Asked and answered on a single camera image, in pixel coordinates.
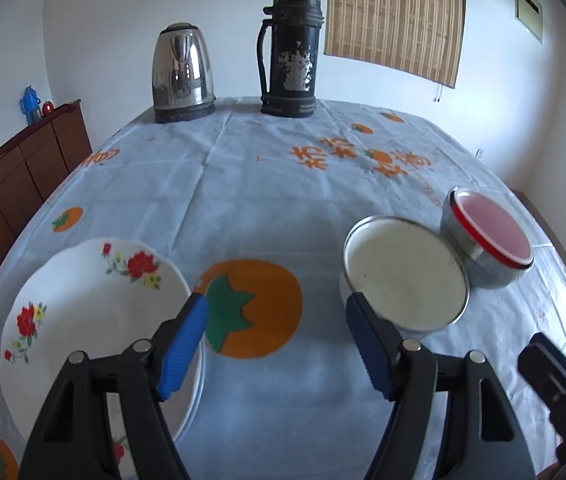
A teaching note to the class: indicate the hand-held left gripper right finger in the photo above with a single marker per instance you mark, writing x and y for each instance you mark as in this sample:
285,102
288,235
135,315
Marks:
370,345

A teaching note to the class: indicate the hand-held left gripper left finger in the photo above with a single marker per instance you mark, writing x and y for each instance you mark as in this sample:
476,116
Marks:
183,345

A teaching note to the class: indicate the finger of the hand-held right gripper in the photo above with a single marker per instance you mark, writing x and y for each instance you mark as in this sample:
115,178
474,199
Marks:
543,370

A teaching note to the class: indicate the white enamel bowl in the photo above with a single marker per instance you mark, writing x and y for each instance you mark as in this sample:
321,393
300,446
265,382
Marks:
408,280

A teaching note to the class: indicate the white plate red flowers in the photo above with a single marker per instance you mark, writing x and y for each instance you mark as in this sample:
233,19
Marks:
88,320

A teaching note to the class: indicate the stainless steel bowl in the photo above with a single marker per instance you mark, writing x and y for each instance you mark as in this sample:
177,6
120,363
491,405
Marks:
495,275

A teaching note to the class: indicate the pink plastic bowl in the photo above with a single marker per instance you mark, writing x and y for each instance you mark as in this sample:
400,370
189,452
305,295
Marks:
493,225

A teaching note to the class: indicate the plain white plate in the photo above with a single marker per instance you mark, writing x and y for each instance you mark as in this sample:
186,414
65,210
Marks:
202,385

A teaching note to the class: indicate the pale blue orange-print tablecloth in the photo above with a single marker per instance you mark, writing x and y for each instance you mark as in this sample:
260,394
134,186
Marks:
273,195

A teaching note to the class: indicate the brown wooden cabinet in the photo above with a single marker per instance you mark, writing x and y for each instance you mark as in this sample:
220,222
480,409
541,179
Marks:
13,175

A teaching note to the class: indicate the stainless steel electric kettle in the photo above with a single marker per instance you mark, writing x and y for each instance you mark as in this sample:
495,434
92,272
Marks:
183,70

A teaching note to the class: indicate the blue thermos jug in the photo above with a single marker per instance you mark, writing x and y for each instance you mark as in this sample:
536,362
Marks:
29,105

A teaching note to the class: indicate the worn black thermos flask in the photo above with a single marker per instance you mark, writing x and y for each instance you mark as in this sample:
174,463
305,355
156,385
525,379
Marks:
290,60

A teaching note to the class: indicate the bamboo window blind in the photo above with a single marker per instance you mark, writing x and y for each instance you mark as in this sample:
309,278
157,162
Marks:
393,15

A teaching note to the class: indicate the wall electrical box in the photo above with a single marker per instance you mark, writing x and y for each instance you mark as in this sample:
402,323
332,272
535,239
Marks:
528,7

